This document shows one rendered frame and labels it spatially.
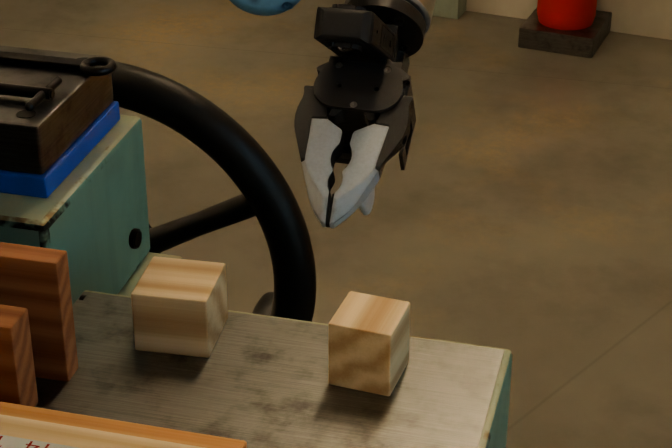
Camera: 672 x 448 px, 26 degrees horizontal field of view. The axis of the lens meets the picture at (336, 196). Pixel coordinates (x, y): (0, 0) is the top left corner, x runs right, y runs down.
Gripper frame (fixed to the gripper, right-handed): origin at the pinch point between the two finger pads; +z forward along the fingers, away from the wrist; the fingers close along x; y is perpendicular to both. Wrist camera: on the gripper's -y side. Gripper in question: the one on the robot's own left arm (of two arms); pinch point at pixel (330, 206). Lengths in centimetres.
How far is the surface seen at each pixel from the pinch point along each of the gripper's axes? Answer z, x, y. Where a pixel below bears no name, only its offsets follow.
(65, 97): 15.9, 6.3, -34.0
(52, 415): 35, -1, -38
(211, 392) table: 29.4, -4.6, -30.3
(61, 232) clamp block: 22.6, 5.0, -31.7
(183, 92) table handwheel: 6.0, 5.4, -21.5
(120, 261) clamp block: 19.4, 4.9, -23.3
